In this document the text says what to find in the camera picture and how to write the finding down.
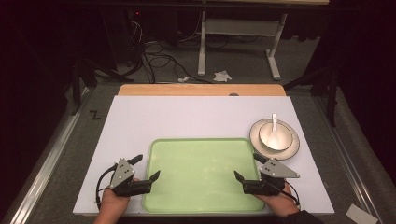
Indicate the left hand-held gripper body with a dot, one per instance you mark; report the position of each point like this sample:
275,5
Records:
122,174

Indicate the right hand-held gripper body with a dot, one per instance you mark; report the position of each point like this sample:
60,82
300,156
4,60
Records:
274,170

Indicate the person's left hand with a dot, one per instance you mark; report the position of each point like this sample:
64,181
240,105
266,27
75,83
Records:
113,202

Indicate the person's right hand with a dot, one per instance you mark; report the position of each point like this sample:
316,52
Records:
278,202

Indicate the white plate with dark rim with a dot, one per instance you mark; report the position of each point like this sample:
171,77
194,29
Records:
281,156

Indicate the white ceramic spoon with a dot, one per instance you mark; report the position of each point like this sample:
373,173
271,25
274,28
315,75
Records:
274,137

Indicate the white ceramic bowl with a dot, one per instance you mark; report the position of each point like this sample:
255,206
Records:
285,137

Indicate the light green plastic tray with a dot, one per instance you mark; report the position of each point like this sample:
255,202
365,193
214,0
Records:
202,174

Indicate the white table board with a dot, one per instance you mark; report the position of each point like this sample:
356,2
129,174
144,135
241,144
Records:
186,118

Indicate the grey table grommet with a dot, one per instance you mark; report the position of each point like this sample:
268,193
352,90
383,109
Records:
233,94

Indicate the large crumpled white tissue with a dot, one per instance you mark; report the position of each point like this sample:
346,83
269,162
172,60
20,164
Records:
222,76

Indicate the small crumpled white tissue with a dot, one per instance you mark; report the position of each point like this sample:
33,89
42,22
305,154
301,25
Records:
183,79

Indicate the black tripod stand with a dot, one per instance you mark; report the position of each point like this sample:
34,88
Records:
332,93
77,84

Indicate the white paper sheet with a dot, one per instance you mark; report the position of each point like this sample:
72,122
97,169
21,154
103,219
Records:
361,215

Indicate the aluminium floor rail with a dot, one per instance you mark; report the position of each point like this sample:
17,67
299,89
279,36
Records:
46,169
345,152

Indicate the white metal desk frame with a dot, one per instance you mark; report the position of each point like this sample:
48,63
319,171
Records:
239,27

